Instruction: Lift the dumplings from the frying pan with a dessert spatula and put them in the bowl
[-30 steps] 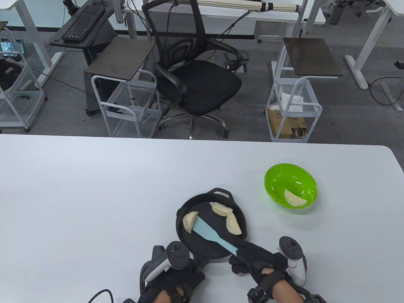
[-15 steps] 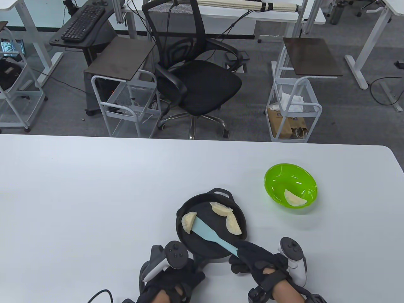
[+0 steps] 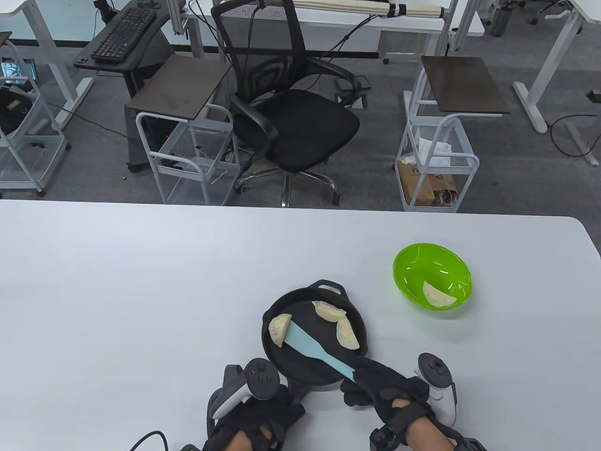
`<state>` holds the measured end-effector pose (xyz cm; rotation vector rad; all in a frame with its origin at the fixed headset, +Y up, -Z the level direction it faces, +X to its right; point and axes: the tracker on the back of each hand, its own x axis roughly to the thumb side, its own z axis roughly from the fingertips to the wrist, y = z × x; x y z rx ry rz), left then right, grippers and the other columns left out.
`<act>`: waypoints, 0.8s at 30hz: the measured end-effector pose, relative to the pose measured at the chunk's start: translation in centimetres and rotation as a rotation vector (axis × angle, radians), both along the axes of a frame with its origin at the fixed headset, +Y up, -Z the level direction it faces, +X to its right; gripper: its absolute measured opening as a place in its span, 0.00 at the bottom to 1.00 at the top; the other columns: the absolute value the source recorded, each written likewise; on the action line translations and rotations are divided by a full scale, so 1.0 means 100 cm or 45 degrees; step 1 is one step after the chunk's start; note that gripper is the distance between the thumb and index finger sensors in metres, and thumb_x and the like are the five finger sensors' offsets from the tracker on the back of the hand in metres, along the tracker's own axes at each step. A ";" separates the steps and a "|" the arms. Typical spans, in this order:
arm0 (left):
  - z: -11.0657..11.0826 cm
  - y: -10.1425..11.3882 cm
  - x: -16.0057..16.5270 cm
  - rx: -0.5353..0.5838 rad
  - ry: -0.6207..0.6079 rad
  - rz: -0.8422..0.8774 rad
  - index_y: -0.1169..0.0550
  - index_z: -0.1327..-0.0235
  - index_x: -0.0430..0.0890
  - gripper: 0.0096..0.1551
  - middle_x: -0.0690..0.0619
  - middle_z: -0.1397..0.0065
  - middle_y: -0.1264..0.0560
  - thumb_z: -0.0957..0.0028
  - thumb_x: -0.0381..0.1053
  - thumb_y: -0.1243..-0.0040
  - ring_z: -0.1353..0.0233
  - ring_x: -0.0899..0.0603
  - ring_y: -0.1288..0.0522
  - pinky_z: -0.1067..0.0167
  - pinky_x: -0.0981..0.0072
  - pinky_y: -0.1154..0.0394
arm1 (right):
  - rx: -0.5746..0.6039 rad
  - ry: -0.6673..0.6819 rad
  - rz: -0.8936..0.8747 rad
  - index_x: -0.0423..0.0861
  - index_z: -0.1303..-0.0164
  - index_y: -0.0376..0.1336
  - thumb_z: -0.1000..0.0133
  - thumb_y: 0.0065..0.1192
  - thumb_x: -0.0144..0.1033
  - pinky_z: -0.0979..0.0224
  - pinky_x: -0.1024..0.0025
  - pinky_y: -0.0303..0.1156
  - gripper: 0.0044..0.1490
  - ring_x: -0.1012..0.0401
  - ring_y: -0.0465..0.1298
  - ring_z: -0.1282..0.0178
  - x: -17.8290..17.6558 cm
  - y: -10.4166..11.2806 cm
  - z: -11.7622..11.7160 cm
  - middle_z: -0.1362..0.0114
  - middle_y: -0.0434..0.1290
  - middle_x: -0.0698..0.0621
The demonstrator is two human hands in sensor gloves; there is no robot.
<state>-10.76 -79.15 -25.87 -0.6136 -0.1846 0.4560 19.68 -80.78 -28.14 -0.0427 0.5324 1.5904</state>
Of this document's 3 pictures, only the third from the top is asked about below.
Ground white wire cart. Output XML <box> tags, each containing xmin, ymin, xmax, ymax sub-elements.
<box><xmin>0</xmin><ymin>74</ymin><xmax>72</xmax><ymax>198</ymax></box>
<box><xmin>136</xmin><ymin>104</ymin><xmax>242</xmax><ymax>206</ymax></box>
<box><xmin>395</xmin><ymin>75</ymin><xmax>480</xmax><ymax>213</ymax></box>

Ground black white wrist controller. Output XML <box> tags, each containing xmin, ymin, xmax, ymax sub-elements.
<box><xmin>412</xmin><ymin>352</ymin><xmax>458</xmax><ymax>426</ymax></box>
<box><xmin>209</xmin><ymin>358</ymin><xmax>288</xmax><ymax>422</ymax></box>

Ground black cast iron pan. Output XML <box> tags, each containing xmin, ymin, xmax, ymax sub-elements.
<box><xmin>261</xmin><ymin>279</ymin><xmax>369</xmax><ymax>400</ymax></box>

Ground black computer tower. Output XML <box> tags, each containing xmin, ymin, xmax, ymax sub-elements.
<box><xmin>125</xmin><ymin>106</ymin><xmax>162</xmax><ymax>173</ymax></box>

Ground pale crescent dumpling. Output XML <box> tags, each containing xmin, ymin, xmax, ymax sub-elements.
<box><xmin>335</xmin><ymin>313</ymin><xmax>361</xmax><ymax>351</ymax></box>
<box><xmin>422</xmin><ymin>280</ymin><xmax>456</xmax><ymax>309</ymax></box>
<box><xmin>312</xmin><ymin>301</ymin><xmax>347</xmax><ymax>324</ymax></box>

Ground white papers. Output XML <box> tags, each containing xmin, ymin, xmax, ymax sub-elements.
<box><xmin>416</xmin><ymin>138</ymin><xmax>454</xmax><ymax>166</ymax></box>

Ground black keyboard stand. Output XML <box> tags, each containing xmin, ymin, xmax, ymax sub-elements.
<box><xmin>74</xmin><ymin>0</ymin><xmax>181</xmax><ymax>101</ymax></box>

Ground dark square board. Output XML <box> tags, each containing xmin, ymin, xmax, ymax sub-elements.
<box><xmin>127</xmin><ymin>55</ymin><xmax>234</xmax><ymax>119</ymax></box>
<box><xmin>421</xmin><ymin>56</ymin><xmax>511</xmax><ymax>115</ymax></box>

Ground black white left wrist controller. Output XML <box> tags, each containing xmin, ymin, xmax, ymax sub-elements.
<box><xmin>209</xmin><ymin>358</ymin><xmax>288</xmax><ymax>422</ymax></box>

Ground dark water bottle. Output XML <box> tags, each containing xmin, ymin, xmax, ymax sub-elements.
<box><xmin>491</xmin><ymin>0</ymin><xmax>513</xmax><ymax>37</ymax></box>

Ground round folded pale dumpling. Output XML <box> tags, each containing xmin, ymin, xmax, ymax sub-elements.
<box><xmin>268</xmin><ymin>313</ymin><xmax>293</xmax><ymax>349</ymax></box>

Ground person's right forearm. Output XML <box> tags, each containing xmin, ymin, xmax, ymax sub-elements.
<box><xmin>403</xmin><ymin>414</ymin><xmax>458</xmax><ymax>451</ymax></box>

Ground white desk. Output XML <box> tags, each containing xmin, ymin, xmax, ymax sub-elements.
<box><xmin>512</xmin><ymin>0</ymin><xmax>601</xmax><ymax>167</ymax></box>
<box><xmin>0</xmin><ymin>0</ymin><xmax>96</xmax><ymax>118</ymax></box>
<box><xmin>180</xmin><ymin>0</ymin><xmax>485</xmax><ymax>66</ymax></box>

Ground person's left forearm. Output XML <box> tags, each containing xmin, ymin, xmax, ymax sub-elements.
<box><xmin>229</xmin><ymin>428</ymin><xmax>283</xmax><ymax>451</ymax></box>

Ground person's right hand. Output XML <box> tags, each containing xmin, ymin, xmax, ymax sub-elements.
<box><xmin>340</xmin><ymin>357</ymin><xmax>436</xmax><ymax>437</ymax></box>

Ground brown paper bag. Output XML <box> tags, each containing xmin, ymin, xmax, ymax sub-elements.
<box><xmin>397</xmin><ymin>157</ymin><xmax>459</xmax><ymax>207</ymax></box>

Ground black glove cable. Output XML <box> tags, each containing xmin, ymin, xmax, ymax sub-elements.
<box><xmin>129</xmin><ymin>430</ymin><xmax>208</xmax><ymax>451</ymax></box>

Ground black keyboard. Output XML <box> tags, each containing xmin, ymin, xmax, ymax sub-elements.
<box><xmin>90</xmin><ymin>7</ymin><xmax>157</xmax><ymax>64</ymax></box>

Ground black floor cable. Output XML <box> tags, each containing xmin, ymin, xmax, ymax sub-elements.
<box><xmin>550</xmin><ymin>114</ymin><xmax>601</xmax><ymax>156</ymax></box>

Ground green plastic bowl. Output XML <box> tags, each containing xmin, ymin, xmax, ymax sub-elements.
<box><xmin>392</xmin><ymin>242</ymin><xmax>472</xmax><ymax>320</ymax></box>

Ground black mesh office chair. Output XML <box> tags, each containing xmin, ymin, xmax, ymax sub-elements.
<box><xmin>210</xmin><ymin>0</ymin><xmax>361</xmax><ymax>208</ymax></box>

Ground black white right wrist controller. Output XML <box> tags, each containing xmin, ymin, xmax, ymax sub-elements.
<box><xmin>412</xmin><ymin>352</ymin><xmax>458</xmax><ymax>426</ymax></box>

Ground light blue spatula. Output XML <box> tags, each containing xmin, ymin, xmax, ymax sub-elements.
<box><xmin>283</xmin><ymin>322</ymin><xmax>356</xmax><ymax>381</ymax></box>

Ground person's left hand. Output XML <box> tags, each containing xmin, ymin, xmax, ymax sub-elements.
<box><xmin>206</xmin><ymin>381</ymin><xmax>307</xmax><ymax>451</ymax></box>

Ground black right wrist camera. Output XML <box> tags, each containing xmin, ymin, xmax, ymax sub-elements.
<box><xmin>369</xmin><ymin>424</ymin><xmax>405</xmax><ymax>451</ymax></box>

